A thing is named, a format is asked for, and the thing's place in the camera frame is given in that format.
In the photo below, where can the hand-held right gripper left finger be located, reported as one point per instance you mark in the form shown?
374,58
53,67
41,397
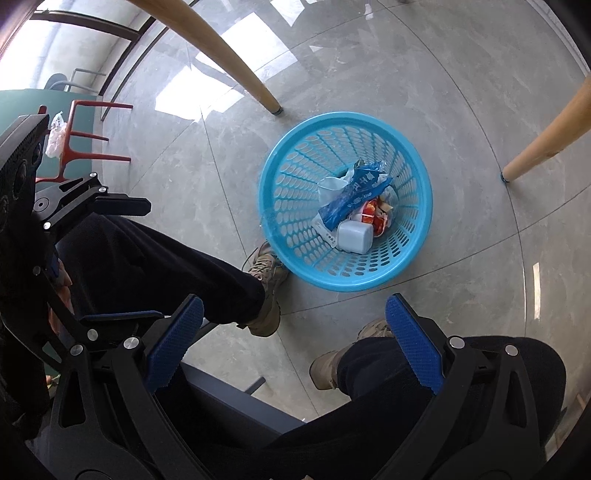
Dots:
175,341

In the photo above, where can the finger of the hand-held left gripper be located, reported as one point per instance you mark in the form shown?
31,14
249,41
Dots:
124,316
120,205

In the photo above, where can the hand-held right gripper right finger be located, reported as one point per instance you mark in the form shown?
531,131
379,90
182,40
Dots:
413,341

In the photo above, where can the white square plastic box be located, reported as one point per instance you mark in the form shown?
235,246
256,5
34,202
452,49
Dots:
354,237

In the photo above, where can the red white wrapper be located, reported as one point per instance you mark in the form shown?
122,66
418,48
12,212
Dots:
376,217

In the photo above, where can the blue plastic basket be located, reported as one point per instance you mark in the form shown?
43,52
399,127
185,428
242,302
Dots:
300,230

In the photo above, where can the blue snack packet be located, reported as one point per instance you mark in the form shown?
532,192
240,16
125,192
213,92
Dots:
355,194

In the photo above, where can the person's left hand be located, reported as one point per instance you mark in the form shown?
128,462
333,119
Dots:
64,280

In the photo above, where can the crumpled clear plastic bag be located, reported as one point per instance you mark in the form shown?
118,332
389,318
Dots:
55,138

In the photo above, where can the green table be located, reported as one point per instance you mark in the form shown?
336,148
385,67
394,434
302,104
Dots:
18,104

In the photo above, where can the person's left leg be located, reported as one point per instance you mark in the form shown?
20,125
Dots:
184,272

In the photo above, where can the grey blue chair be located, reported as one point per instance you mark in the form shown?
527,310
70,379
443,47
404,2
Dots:
57,82

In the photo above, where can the person's right beige shoe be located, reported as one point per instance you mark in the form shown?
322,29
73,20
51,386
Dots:
323,369

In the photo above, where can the person's beige shoe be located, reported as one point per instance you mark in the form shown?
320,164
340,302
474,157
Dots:
323,369
270,318

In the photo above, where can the person's left beige shoe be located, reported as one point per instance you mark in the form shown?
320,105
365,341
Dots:
270,318

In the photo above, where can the red chair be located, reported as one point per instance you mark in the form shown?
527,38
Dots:
106,105

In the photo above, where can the white plastic bag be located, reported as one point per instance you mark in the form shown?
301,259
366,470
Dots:
330,184

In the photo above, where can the wooden table leg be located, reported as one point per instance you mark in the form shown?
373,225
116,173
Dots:
545,147
221,50

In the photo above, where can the dark grey metal frame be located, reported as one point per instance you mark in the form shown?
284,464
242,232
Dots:
240,406

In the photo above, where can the dark window frame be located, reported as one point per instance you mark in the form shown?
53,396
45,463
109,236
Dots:
92,23

